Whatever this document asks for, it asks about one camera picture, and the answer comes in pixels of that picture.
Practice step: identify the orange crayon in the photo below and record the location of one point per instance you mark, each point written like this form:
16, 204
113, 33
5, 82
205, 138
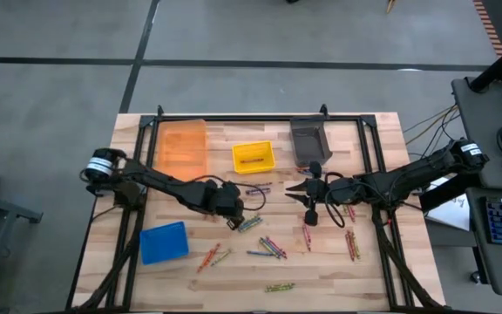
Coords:
212, 254
205, 261

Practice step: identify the black diagonal bar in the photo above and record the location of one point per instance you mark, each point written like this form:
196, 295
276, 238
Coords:
447, 194

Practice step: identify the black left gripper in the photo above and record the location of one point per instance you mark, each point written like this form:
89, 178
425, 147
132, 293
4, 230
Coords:
227, 200

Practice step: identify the yellow green crayon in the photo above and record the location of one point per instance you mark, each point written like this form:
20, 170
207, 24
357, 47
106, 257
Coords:
277, 289
221, 257
253, 225
356, 246
268, 248
281, 285
346, 210

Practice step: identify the orange translucent plastic bin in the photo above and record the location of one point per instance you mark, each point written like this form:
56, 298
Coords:
181, 148

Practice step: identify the grey side cart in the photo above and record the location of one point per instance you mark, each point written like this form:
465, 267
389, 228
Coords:
7, 208

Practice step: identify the black caster wheel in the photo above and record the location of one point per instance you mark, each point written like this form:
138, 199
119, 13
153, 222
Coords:
476, 277

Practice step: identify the white paper sheet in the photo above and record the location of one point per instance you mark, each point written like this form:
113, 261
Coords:
451, 213

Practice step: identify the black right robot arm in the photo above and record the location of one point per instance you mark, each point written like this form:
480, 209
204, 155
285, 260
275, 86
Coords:
408, 174

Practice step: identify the blue plastic basket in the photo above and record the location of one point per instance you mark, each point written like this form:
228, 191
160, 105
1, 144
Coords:
164, 243

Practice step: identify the purple blue crayon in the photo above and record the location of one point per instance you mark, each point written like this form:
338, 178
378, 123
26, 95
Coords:
273, 247

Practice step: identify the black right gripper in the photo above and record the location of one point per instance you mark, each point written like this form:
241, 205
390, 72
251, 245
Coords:
320, 192

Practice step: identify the grey plastic bin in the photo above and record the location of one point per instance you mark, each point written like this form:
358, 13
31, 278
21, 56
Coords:
310, 144

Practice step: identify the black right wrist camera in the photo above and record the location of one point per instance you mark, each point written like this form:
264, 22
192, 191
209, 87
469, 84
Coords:
343, 190

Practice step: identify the pink red crayon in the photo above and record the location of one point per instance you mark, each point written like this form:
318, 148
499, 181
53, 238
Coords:
307, 237

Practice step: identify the yellow plastic basket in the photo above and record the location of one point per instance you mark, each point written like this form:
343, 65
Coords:
259, 150

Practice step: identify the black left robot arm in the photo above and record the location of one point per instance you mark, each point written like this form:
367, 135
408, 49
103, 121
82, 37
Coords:
168, 185

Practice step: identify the wooden stick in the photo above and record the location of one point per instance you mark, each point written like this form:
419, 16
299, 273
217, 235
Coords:
391, 5

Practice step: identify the black pole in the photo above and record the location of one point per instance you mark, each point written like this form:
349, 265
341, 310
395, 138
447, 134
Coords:
495, 70

